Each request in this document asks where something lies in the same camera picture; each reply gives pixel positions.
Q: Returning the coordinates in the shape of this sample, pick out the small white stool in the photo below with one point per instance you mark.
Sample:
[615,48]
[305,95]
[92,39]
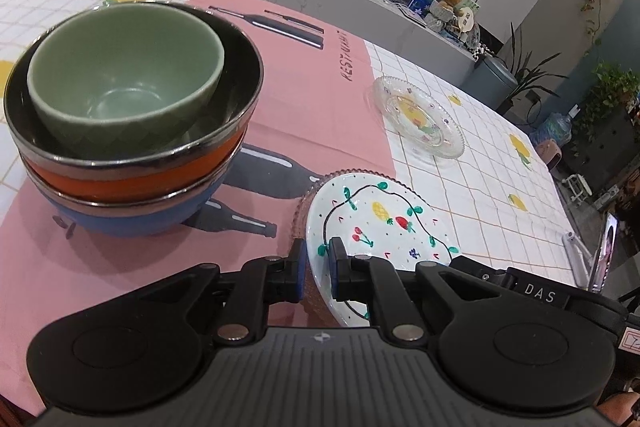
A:
[576,189]

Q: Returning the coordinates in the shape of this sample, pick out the white painted ceramic plate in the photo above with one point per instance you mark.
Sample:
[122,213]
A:
[390,217]

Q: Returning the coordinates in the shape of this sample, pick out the bushy green plant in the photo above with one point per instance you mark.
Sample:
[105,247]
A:
[607,102]

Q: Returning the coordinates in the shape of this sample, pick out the grey trash bin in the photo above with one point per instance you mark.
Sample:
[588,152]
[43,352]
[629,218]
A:
[490,82]

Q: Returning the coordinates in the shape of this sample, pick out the orange steel bowl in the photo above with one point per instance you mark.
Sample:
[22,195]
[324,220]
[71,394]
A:
[125,182]

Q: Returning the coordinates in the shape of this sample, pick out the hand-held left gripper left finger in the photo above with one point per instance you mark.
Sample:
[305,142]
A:
[301,272]

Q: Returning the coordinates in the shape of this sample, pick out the blue water jug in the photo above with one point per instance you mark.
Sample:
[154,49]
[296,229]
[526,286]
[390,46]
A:
[552,127]

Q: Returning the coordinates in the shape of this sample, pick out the glass plate with yellow print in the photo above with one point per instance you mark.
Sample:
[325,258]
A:
[415,117]

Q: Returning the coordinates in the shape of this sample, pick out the green ceramic bowl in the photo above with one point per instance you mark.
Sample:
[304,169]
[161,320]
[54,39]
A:
[125,72]

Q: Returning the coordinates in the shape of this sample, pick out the pink printed placemat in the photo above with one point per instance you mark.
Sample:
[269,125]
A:
[310,107]

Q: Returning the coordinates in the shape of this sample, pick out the glass plate with pink dots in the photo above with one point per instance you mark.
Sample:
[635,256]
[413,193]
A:
[301,207]

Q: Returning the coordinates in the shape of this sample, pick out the long-leaf potted plant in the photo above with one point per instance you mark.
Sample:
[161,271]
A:
[530,72]

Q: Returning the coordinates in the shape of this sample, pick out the blue steel bowl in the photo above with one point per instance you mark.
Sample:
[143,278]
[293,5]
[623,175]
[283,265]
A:
[125,219]

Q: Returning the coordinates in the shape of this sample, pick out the white phone stand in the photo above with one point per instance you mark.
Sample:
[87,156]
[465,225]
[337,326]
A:
[575,252]

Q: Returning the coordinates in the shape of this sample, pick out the smartphone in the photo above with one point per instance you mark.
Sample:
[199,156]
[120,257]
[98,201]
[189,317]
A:
[604,252]

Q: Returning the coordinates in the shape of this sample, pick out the small pink appliance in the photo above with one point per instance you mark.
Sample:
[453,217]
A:
[550,153]

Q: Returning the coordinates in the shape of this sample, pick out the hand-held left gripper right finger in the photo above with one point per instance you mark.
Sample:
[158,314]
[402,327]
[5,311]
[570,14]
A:
[334,272]

